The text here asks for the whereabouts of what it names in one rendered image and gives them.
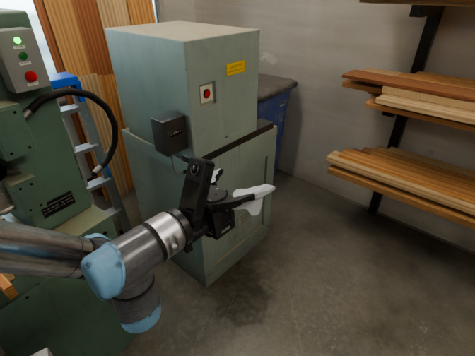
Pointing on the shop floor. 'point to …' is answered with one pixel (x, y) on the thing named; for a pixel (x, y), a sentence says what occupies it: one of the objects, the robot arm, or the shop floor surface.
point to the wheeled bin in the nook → (274, 103)
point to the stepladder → (61, 80)
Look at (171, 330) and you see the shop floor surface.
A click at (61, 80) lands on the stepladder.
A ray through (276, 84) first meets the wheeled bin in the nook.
